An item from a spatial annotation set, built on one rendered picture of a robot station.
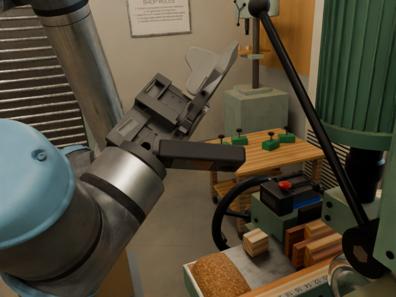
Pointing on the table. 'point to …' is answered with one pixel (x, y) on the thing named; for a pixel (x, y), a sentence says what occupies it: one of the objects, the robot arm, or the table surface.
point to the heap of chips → (218, 276)
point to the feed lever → (357, 243)
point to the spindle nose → (365, 172)
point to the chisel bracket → (343, 210)
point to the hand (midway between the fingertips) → (224, 76)
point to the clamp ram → (309, 213)
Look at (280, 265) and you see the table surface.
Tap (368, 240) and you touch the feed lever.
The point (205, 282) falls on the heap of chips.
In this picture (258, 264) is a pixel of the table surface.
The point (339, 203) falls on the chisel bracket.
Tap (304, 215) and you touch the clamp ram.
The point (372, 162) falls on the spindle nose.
